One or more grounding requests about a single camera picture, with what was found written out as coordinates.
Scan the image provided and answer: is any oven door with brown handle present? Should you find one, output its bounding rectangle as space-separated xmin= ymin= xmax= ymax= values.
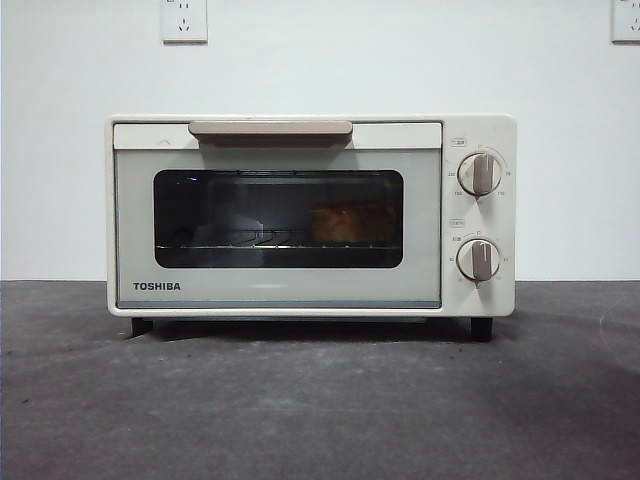
xmin=112 ymin=119 xmax=444 ymax=310

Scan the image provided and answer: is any cream brown timer knob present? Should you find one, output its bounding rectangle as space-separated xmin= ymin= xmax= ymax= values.
xmin=456 ymin=237 xmax=502 ymax=282

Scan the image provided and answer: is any metal wire oven rack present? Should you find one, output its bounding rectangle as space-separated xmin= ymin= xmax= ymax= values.
xmin=154 ymin=228 xmax=401 ymax=251

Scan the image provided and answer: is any cream brown temperature knob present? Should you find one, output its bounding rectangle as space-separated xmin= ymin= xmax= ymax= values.
xmin=457 ymin=152 xmax=505 ymax=197

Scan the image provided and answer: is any golden brown bread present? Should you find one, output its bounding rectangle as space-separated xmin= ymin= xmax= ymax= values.
xmin=309 ymin=199 xmax=399 ymax=244

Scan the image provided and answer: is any white wall socket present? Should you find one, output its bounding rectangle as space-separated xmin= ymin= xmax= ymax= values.
xmin=160 ymin=0 xmax=208 ymax=43
xmin=611 ymin=0 xmax=640 ymax=43

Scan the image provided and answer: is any cream Toshiba toaster oven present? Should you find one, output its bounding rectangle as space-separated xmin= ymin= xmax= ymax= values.
xmin=103 ymin=112 xmax=519 ymax=343

